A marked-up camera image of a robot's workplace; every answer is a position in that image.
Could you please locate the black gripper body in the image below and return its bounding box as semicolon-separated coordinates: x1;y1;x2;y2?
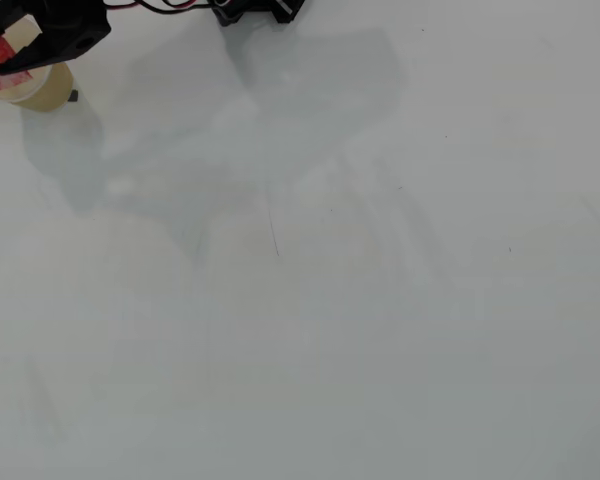
27;0;113;57

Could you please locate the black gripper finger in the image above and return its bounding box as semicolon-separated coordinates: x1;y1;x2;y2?
0;0;44;44
0;30;84;78

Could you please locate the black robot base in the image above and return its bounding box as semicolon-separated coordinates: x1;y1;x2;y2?
211;0;307;28

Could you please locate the beige paper cup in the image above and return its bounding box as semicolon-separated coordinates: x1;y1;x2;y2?
0;14;75;114

